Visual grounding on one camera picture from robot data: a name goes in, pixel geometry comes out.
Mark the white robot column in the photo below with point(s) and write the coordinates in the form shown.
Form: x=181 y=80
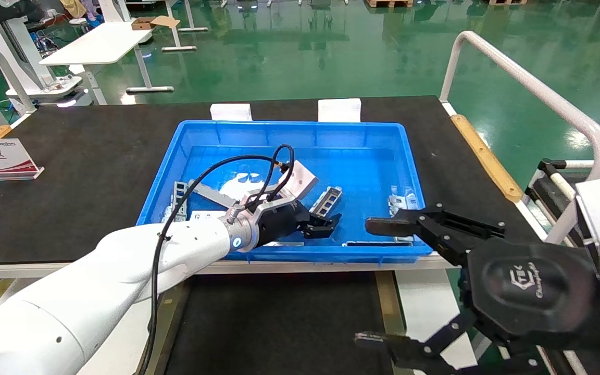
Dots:
x=8 y=47

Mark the cardboard box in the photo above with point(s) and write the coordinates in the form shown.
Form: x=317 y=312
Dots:
x=146 y=23

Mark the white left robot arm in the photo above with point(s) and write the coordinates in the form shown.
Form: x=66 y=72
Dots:
x=71 y=312

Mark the silver slotted metal shield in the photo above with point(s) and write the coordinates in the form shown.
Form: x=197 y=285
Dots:
x=326 y=200

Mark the thin dark metal strip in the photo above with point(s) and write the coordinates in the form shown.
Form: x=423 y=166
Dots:
x=378 y=243

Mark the blue plastic bin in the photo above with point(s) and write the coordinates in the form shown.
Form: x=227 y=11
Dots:
x=362 y=156

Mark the grey slotted metal bracket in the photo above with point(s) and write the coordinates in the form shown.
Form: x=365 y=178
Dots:
x=176 y=195

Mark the black cart frame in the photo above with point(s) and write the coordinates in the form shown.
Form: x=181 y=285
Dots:
x=545 y=192

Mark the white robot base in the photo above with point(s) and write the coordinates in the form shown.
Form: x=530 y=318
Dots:
x=45 y=94

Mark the white block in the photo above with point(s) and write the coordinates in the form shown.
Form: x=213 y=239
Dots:
x=339 y=110
x=231 y=112

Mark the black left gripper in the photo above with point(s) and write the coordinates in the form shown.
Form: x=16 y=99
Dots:
x=282 y=224

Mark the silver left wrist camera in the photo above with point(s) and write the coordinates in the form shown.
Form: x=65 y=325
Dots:
x=300 y=179

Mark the yellow cloth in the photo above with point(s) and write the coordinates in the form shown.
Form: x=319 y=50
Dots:
x=73 y=8

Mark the grey metal bar part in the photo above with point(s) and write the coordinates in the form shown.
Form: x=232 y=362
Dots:
x=211 y=194

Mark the small grey metal piece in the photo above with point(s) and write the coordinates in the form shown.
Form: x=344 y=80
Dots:
x=167 y=212

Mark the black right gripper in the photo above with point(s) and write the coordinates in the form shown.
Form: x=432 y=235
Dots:
x=534 y=291

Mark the wooden pallet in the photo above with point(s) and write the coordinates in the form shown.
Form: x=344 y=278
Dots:
x=388 y=3
x=508 y=2

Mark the long wooden strip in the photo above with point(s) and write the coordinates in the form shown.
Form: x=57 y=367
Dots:
x=487 y=159

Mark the flat perforated metal plate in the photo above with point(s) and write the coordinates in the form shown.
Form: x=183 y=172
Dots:
x=206 y=215

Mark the white table legs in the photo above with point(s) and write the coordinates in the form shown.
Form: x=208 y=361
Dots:
x=180 y=49

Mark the shiny bent metal part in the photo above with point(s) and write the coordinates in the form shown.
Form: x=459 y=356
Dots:
x=403 y=198

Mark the white background table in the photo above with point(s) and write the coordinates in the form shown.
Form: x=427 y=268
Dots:
x=97 y=44

